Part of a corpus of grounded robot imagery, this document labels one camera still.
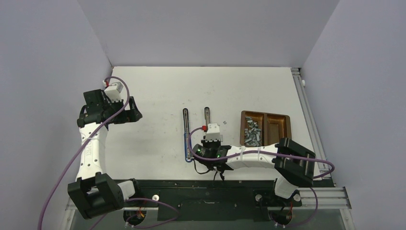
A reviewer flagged brown wooden tray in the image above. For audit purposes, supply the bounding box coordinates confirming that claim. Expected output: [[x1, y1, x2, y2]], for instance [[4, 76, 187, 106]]
[[240, 111, 292, 146]]

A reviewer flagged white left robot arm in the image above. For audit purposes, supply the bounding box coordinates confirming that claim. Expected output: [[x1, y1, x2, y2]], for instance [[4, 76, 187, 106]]
[[68, 89, 143, 219]]

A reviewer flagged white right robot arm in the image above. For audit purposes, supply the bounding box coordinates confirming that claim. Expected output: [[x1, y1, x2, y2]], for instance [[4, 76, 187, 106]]
[[191, 138, 316, 205]]

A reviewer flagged pile of grey staples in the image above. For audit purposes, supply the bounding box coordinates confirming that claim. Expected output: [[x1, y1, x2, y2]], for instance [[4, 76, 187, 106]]
[[244, 116, 262, 147]]

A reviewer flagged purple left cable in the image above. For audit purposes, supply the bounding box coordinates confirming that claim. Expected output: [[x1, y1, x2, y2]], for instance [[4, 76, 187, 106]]
[[37, 76, 180, 230]]

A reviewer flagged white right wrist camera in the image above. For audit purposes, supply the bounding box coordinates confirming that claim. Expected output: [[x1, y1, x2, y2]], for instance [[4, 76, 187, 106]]
[[202, 123, 223, 143]]

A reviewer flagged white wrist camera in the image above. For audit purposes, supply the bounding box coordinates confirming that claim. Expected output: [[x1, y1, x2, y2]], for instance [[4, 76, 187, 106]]
[[103, 81, 124, 103], [202, 123, 223, 143]]

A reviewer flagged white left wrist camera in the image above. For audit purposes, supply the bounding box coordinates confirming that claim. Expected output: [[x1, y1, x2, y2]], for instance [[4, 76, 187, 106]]
[[103, 81, 124, 103]]

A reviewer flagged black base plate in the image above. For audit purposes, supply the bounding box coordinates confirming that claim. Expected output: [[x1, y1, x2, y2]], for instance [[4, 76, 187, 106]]
[[111, 179, 335, 222]]

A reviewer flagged aluminium rail frame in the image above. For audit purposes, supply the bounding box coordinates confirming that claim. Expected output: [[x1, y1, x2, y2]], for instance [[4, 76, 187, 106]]
[[65, 67, 356, 230]]

